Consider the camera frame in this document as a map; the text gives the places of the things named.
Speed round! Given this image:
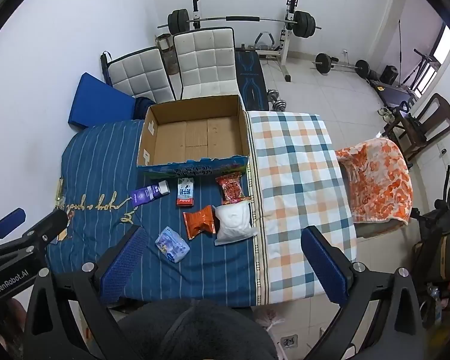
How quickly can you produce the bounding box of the blue tissue pack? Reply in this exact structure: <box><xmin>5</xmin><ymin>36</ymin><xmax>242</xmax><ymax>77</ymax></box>
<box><xmin>155</xmin><ymin>227</ymin><xmax>190</xmax><ymax>263</ymax></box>

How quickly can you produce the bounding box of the purple toothpaste tube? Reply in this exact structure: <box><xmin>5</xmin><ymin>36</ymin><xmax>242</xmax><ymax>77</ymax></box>
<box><xmin>130</xmin><ymin>180</ymin><xmax>170</xmax><ymax>208</ymax></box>

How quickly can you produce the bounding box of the white soft pillow pack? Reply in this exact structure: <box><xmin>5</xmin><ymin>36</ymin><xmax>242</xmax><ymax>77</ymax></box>
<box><xmin>214</xmin><ymin>200</ymin><xmax>257</xmax><ymax>246</ymax></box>

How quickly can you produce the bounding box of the orange snack bag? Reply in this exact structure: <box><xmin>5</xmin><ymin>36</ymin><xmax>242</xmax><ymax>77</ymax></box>
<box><xmin>183</xmin><ymin>205</ymin><xmax>216</xmax><ymax>241</ymax></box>

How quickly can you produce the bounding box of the milk carton with cow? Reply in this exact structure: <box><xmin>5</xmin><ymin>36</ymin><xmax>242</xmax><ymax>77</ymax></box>
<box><xmin>176</xmin><ymin>178</ymin><xmax>194</xmax><ymax>207</ymax></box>

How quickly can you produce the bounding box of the red patterned snack bag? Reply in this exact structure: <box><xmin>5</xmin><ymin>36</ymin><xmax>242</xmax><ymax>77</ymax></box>
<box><xmin>215</xmin><ymin>172</ymin><xmax>249</xmax><ymax>205</ymax></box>

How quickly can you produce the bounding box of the plaid checkered blanket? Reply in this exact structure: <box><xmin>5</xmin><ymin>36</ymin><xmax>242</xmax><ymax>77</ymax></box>
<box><xmin>246</xmin><ymin>111</ymin><xmax>358</xmax><ymax>306</ymax></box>

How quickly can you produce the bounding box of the black cap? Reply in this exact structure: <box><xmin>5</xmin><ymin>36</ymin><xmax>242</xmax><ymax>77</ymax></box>
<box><xmin>118</xmin><ymin>299</ymin><xmax>278</xmax><ymax>359</ymax></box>

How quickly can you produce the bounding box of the orange floral blanket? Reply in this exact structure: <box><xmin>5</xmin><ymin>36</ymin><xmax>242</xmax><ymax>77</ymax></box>
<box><xmin>336</xmin><ymin>137</ymin><xmax>413</xmax><ymax>225</ymax></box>

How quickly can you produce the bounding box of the blue striped bedsheet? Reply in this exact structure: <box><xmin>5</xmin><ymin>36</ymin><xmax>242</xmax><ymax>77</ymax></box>
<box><xmin>48</xmin><ymin>120</ymin><xmax>257</xmax><ymax>307</ymax></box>

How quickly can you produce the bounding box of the blue foam mat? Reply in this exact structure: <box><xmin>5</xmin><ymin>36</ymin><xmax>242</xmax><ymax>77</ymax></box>
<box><xmin>68</xmin><ymin>72</ymin><xmax>136</xmax><ymax>129</ymax></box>

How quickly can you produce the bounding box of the dark wooden chair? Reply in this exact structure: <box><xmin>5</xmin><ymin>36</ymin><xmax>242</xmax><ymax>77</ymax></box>
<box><xmin>382</xmin><ymin>93</ymin><xmax>450</xmax><ymax>163</ymax></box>

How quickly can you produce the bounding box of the open cardboard box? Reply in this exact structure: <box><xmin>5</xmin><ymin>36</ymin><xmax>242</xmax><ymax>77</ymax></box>
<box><xmin>136</xmin><ymin>94</ymin><xmax>250</xmax><ymax>179</ymax></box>

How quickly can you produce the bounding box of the chrome dumbbell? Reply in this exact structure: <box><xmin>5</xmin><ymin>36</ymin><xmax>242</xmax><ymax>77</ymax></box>
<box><xmin>267</xmin><ymin>89</ymin><xmax>287</xmax><ymax>112</ymax></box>

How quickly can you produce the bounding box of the blue black bench pad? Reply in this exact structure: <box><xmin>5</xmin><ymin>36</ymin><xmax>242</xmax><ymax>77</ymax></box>
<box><xmin>235</xmin><ymin>49</ymin><xmax>269</xmax><ymax>111</ymax></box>

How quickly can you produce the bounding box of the floor barbell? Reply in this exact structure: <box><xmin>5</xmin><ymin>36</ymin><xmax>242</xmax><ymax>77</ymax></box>
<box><xmin>313</xmin><ymin>53</ymin><xmax>370</xmax><ymax>79</ymax></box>

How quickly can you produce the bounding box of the white quilted chair left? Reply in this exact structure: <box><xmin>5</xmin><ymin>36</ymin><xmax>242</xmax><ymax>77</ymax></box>
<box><xmin>100</xmin><ymin>46</ymin><xmax>176</xmax><ymax>104</ymax></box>

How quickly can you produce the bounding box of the white quilted chair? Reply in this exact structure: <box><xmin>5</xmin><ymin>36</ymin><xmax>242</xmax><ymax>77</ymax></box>
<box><xmin>100</xmin><ymin>46</ymin><xmax>176</xmax><ymax>104</ymax></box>
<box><xmin>173</xmin><ymin>27</ymin><xmax>240</xmax><ymax>99</ymax></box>

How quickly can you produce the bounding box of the white quilted chair right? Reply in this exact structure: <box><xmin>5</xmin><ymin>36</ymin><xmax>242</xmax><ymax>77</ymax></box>
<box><xmin>173</xmin><ymin>27</ymin><xmax>240</xmax><ymax>99</ymax></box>

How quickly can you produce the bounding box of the barbell on rack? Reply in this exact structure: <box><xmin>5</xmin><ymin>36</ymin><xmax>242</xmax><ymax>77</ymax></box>
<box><xmin>157</xmin><ymin>9</ymin><xmax>322</xmax><ymax>38</ymax></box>

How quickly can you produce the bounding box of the white weight bench rack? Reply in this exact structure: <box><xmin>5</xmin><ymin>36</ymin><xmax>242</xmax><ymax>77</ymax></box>
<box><xmin>256</xmin><ymin>0</ymin><xmax>298</xmax><ymax>82</ymax></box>

